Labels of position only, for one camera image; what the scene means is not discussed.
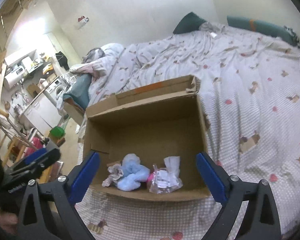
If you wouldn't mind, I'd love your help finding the pink white bedding pile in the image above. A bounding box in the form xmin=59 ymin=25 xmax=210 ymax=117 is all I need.
xmin=69 ymin=43 xmax=125 ymax=80

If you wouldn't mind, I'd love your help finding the brown cardboard box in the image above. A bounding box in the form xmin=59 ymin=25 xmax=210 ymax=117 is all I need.
xmin=83 ymin=75 xmax=209 ymax=202

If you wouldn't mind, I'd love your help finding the teal bolster with orange band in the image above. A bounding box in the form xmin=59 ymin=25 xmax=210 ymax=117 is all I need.
xmin=227 ymin=16 xmax=300 ymax=49

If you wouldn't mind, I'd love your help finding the beige lace scrunchie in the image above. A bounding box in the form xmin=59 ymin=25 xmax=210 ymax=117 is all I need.
xmin=149 ymin=165 xmax=183 ymax=194

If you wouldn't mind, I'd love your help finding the white washing machine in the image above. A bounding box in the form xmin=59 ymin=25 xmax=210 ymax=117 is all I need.
xmin=43 ymin=76 xmax=69 ymax=107

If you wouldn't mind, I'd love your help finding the teal folded blanket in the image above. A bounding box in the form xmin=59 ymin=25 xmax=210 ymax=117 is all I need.
xmin=63 ymin=74 xmax=92 ymax=112

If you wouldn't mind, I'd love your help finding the light blue plush toy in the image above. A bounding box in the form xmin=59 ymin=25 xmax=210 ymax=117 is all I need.
xmin=117 ymin=153 xmax=150 ymax=192

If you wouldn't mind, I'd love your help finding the white scrunchie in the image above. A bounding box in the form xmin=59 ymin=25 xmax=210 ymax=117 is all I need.
xmin=102 ymin=163 xmax=124 ymax=187

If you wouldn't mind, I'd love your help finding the dark green pillow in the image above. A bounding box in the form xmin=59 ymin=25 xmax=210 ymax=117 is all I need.
xmin=173 ymin=12 xmax=206 ymax=34

